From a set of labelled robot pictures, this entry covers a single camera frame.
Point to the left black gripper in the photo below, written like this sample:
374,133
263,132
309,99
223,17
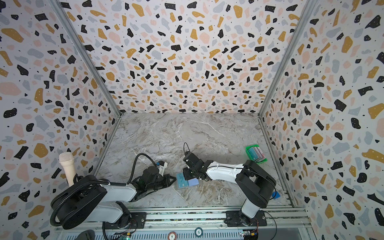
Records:
168,180

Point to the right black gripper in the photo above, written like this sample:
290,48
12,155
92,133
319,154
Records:
189,172

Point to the blue credit card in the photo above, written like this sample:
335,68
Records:
193,182

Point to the teal credit card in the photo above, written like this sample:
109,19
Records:
181,182

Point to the grey card holder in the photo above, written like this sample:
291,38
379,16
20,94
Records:
183,183

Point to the green card tray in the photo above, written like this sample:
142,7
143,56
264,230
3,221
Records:
265,160

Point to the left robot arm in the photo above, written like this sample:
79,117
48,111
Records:
98,200

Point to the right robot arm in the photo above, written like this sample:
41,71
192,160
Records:
257,185

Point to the cards stack in tray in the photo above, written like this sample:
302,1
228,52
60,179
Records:
256,154

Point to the red round marker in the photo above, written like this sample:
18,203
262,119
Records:
172,236

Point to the green round marker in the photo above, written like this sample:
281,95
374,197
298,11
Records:
198,232

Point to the blue tape piece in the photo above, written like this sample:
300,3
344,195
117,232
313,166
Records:
275,195

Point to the beige microphone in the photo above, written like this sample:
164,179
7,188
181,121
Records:
67,161

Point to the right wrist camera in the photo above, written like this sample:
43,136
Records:
189,160

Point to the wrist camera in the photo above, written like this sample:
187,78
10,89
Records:
189,160
162,165

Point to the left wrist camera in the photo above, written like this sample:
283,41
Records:
162,165

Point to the aluminium mounting rail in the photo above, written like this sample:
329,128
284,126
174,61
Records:
283,223

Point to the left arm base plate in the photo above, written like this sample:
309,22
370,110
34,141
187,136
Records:
134,221

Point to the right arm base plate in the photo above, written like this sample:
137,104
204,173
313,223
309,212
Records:
238,219

